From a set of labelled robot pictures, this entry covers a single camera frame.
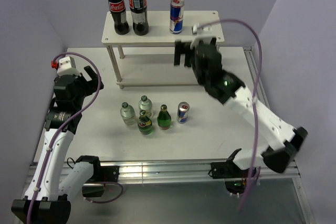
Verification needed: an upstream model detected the Red Bull can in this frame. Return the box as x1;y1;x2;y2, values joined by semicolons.
170;0;184;34
177;101;190;124

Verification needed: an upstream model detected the green bottle gold cap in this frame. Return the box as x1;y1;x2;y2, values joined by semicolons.
157;104;172;130

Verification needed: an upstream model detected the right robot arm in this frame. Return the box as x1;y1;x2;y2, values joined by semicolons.
174;37;308;177

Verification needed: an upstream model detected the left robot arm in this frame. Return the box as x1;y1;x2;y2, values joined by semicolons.
11;72;104;223

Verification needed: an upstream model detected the white two-tier shelf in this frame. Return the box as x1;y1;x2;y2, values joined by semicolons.
101;10;219;89

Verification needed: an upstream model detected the clear Chang soda bottle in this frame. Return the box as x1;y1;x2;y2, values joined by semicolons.
120;102;137;126

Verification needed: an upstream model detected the dark cola bottle red label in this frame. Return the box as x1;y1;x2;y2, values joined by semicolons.
129;0;149;36

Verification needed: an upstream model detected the clear glass soda bottle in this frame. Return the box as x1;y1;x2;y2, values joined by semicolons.
139;95;153;118

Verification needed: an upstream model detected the Coca-Cola glass bottle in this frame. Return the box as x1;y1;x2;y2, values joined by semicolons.
108;0;129;35

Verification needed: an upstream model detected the green bottle colourful label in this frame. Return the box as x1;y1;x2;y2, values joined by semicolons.
138;110;153;135

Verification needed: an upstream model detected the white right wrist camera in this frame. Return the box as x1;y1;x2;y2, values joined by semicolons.
190;24;216;49

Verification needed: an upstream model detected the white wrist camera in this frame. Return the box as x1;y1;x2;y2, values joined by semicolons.
51;56;80;77
190;24;216;49

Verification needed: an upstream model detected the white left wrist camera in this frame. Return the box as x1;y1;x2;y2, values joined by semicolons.
51;56;80;77

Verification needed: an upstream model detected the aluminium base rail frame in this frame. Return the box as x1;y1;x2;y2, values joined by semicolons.
11;41;308;223

